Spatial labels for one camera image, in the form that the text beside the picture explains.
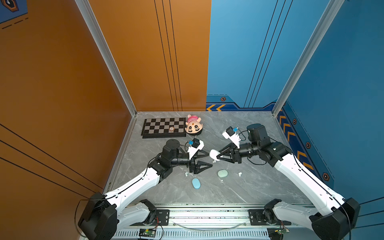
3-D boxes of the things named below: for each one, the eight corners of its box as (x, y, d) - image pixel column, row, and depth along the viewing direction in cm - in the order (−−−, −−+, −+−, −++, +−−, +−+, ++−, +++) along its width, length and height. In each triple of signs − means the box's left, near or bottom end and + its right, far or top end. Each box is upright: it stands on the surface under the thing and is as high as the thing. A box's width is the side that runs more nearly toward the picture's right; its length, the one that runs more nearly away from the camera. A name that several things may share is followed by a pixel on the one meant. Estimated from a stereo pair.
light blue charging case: (191, 189, 84) (191, 187, 82) (191, 179, 88) (191, 178, 86) (200, 189, 84) (200, 187, 82) (200, 179, 88) (200, 178, 86)
